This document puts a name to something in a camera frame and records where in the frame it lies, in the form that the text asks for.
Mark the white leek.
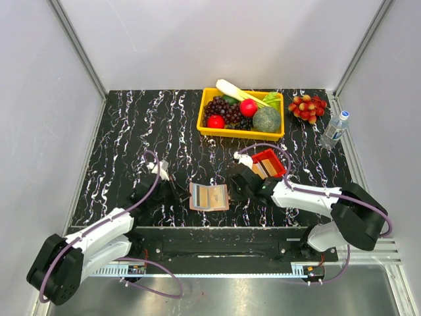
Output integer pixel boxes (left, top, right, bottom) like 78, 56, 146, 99
216, 79, 268, 108

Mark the purple grape bunch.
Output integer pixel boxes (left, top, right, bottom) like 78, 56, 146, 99
202, 95, 243, 127

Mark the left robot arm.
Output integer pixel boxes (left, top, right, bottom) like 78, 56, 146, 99
26, 160, 181, 305

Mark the gold striped credit card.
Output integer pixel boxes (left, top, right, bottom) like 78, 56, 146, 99
193, 184, 209, 209

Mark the yellow plastic tray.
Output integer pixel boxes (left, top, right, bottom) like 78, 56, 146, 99
197, 88, 285, 142

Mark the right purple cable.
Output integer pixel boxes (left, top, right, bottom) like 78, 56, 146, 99
236, 143, 395, 286

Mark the red plastic bin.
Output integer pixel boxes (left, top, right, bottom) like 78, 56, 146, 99
252, 149, 286, 178

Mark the purple cable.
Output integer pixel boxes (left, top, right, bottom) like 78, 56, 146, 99
38, 149, 184, 303
236, 143, 395, 286

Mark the red lychee bunch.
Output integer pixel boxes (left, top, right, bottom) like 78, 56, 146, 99
287, 94, 328, 124

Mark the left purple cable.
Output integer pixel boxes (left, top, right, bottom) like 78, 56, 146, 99
38, 149, 184, 303

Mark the dark blueberry bunch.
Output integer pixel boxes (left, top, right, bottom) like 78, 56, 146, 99
225, 118, 253, 131

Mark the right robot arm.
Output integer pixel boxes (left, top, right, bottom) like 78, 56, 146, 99
230, 152, 388, 261

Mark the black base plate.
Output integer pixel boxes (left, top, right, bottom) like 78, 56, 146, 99
128, 227, 338, 263

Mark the clear water bottle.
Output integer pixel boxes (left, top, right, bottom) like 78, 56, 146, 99
319, 111, 349, 150

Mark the gold credit card in bin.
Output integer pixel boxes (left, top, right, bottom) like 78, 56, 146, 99
252, 159, 283, 179

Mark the green cantaloupe melon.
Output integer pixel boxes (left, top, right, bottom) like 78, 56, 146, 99
253, 107, 281, 133

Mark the red tomato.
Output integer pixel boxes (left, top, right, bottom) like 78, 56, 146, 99
206, 115, 226, 129

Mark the red apple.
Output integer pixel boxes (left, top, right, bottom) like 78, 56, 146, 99
239, 99, 258, 118

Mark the green lettuce leaf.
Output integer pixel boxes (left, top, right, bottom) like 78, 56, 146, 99
262, 92, 281, 110

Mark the pink leather card holder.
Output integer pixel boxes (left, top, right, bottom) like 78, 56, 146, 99
189, 182, 230, 212

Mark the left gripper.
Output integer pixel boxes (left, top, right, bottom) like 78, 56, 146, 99
149, 175, 191, 209

